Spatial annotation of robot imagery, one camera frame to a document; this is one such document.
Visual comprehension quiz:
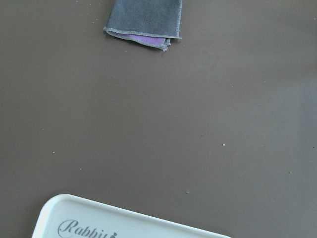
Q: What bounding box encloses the grey folded cloth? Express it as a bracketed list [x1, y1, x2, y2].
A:
[103, 0, 182, 52]

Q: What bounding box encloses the white rabbit tray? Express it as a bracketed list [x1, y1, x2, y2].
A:
[32, 194, 222, 238]

